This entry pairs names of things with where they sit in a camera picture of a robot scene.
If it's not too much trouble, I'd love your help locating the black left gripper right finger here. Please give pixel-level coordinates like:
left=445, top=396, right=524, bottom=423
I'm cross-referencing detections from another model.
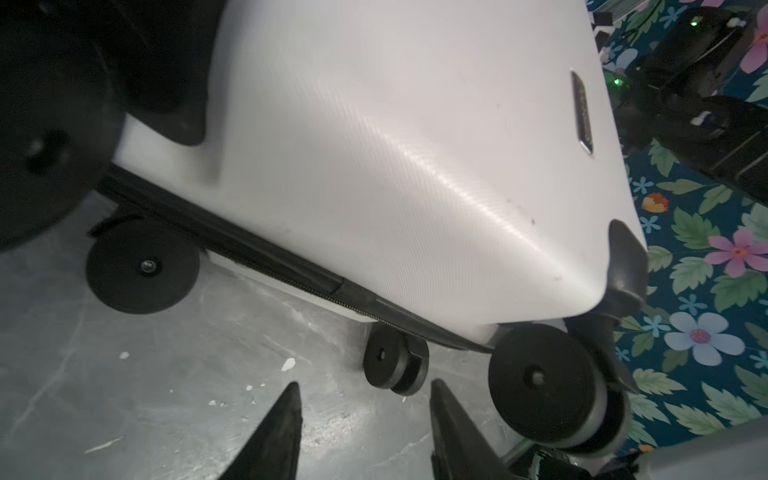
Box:
left=429, top=379, right=514, bottom=480

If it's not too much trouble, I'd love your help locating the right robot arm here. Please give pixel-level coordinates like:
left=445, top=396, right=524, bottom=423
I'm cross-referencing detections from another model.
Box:
left=605, top=6, right=767, bottom=204

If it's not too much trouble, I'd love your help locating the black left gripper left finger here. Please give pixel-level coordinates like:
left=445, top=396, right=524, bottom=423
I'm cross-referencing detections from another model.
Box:
left=219, top=382, right=303, bottom=480

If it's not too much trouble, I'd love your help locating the white hard-shell suitcase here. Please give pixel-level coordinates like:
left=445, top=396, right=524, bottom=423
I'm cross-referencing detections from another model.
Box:
left=1, top=1, right=647, bottom=457

